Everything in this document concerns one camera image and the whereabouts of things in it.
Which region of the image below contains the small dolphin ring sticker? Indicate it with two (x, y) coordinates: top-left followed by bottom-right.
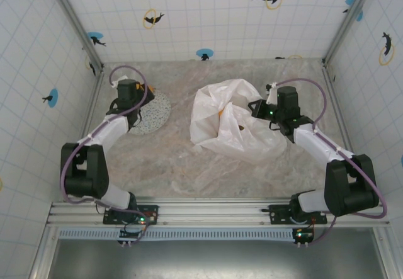
(142, 8), (166, 30)

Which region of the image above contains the right controller board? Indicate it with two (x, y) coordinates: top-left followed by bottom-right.
(292, 227), (315, 248)

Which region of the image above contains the aluminium front rail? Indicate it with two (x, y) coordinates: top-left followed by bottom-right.
(47, 198), (391, 229)

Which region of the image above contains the aluminium corner post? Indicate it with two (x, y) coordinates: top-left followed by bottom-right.
(323, 0), (378, 66)
(43, 0), (105, 72)

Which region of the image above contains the aluminium side rail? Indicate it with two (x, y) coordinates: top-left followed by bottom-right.
(76, 71), (105, 147)
(322, 59), (353, 154)

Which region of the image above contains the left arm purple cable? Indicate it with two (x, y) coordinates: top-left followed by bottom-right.
(60, 65), (150, 245)

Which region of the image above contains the white slotted cable duct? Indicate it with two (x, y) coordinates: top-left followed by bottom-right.
(58, 228), (298, 241)

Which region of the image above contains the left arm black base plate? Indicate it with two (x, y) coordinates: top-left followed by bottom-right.
(103, 204), (159, 226)

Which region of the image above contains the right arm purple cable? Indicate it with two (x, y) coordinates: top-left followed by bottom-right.
(272, 77), (389, 247)

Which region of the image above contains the blue circle dolphin sticker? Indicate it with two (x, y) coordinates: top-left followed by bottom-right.
(86, 31), (108, 48)
(195, 48), (214, 62)
(42, 88), (60, 108)

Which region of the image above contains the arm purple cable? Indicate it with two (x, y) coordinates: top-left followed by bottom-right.
(272, 77), (389, 247)
(60, 65), (150, 245)

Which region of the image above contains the pile of mixed fruit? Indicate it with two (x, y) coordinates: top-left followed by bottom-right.
(128, 89), (173, 136)

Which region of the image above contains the controller board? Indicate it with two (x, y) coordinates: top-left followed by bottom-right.
(292, 227), (315, 248)
(118, 227), (148, 248)

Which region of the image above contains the left aluminium corner post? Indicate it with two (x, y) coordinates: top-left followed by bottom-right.
(43, 0), (105, 72)

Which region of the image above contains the left aluminium side rail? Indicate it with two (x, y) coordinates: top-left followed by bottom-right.
(76, 71), (105, 147)

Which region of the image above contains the left controller board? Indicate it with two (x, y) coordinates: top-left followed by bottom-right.
(118, 227), (148, 248)

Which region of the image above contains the white plastic bag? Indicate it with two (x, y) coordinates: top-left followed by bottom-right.
(189, 78), (288, 165)

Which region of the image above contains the right aluminium corner post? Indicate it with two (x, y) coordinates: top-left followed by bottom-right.
(323, 0), (378, 66)

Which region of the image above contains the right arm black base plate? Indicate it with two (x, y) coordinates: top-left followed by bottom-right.
(261, 204), (328, 226)

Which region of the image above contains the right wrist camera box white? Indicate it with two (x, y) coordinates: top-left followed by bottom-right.
(265, 82), (280, 105)

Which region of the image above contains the right aluminium side rail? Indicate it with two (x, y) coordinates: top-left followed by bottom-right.
(322, 59), (353, 154)

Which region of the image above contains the upright dolphin ring sticker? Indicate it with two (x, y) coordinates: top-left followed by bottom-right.
(378, 31), (396, 67)

